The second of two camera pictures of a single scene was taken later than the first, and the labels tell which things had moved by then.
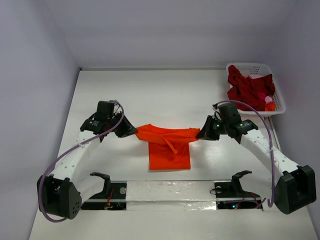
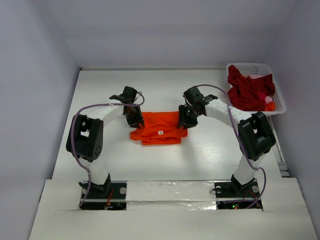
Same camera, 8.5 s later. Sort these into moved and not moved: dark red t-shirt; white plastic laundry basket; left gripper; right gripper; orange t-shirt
Moved: right gripper; left gripper; orange t-shirt
Not moved: dark red t-shirt; white plastic laundry basket
